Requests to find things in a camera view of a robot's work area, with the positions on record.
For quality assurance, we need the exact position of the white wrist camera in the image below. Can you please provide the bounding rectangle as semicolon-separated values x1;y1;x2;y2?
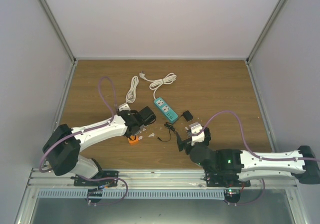
118;103;130;111
189;122;205;146

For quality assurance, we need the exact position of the orange power strip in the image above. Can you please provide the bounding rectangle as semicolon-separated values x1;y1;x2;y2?
128;135;139;145

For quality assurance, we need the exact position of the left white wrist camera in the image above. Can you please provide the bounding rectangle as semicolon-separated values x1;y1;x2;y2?
118;103;130;111

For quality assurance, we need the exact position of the grey slotted cable duct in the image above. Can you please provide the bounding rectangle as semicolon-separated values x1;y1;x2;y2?
37;188;225;200

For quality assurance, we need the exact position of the right aluminium frame post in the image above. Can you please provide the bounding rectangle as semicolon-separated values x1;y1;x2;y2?
245;0;288;65

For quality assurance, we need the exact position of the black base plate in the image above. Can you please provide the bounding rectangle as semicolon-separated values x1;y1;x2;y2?
204;170;251;204
71;170;120;202

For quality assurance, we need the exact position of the left aluminium frame post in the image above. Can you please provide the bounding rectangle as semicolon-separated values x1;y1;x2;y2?
38;0;76;65

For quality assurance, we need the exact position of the teal power strip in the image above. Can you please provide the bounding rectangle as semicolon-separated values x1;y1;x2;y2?
154;97;179;123

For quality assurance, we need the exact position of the aluminium frame post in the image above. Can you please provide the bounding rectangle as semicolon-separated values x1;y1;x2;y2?
38;0;76;65
245;0;288;65

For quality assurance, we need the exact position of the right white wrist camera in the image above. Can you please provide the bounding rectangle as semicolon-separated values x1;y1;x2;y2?
189;122;205;146

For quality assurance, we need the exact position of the purple cable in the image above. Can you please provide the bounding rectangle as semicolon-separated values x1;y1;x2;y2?
192;110;320;163
38;76;118;172

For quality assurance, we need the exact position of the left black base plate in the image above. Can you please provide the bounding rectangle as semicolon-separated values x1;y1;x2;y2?
71;170;120;202

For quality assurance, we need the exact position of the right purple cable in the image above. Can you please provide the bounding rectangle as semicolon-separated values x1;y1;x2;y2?
192;110;320;163

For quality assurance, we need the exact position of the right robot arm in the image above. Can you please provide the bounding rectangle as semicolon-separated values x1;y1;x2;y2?
177;128;320;187

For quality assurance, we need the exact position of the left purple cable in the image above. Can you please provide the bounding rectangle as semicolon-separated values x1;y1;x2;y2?
38;76;118;172

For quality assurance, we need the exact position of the white orange-strip cord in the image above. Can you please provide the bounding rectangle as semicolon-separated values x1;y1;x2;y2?
124;75;140;103

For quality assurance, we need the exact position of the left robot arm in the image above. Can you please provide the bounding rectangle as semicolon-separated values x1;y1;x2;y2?
40;106;156;186

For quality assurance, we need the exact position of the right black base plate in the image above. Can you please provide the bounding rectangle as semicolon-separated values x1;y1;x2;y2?
204;170;251;204

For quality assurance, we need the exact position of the white teal-strip cord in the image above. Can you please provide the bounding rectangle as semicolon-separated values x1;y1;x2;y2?
138;70;178;99

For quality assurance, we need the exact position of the aluminium front rail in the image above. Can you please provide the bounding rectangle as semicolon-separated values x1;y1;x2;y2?
27;167;297;190

